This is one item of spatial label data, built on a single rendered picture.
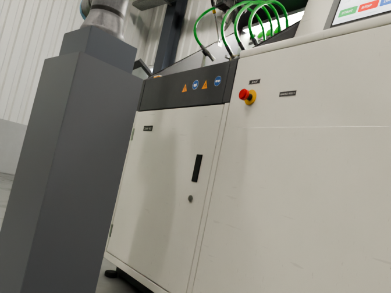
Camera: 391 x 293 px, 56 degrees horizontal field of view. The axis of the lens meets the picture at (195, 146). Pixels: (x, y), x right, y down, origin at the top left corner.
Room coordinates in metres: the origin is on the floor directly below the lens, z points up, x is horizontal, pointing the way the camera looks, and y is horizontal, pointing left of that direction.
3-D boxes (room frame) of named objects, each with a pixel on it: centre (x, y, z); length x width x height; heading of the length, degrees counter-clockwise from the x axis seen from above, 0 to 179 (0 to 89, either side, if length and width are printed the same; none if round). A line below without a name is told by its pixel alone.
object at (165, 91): (1.53, 0.11, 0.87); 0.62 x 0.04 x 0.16; 36
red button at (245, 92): (1.14, -0.13, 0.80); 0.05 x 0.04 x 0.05; 36
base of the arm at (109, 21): (1.20, 0.38, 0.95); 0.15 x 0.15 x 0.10
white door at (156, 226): (1.52, 0.12, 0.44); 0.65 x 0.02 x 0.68; 36
